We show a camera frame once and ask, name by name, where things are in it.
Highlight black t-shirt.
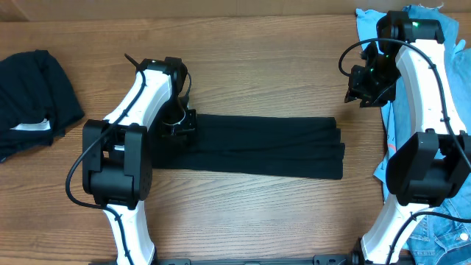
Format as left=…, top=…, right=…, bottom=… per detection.
left=150, top=114, right=345, bottom=180

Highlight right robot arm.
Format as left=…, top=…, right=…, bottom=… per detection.
left=345, top=11, right=470, bottom=264

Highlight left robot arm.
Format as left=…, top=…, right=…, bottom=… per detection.
left=79, top=57, right=196, bottom=264

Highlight light blue t-shirt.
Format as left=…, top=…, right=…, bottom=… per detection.
left=355, top=8, right=397, bottom=201

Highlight folded black garment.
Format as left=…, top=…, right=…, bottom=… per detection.
left=1, top=50, right=85, bottom=161

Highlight blue denim jeans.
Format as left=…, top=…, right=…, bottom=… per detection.
left=389, top=4, right=471, bottom=265

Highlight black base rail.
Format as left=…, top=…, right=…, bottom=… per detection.
left=150, top=254, right=364, bottom=265

